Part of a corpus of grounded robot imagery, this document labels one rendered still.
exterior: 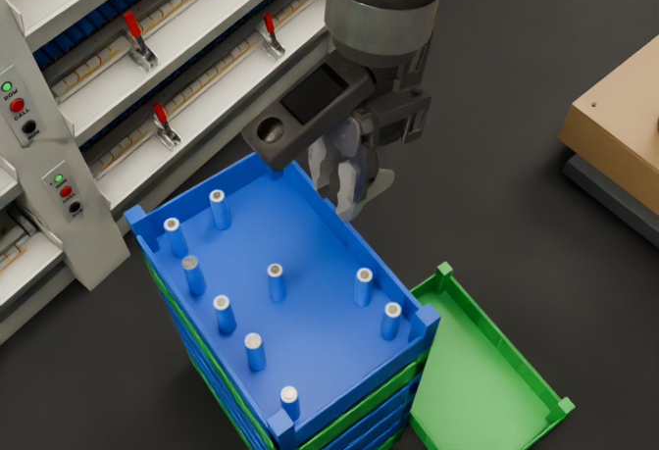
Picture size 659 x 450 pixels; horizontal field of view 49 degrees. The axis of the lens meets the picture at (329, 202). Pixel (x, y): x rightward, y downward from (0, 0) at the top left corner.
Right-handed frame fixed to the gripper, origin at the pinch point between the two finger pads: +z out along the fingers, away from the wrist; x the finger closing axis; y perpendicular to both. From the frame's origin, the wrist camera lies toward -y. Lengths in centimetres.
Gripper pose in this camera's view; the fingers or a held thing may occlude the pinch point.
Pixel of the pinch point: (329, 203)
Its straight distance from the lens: 73.9
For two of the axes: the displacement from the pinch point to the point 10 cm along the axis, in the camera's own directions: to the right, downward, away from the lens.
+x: -5.7, -6.3, 5.2
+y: 8.1, -3.5, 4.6
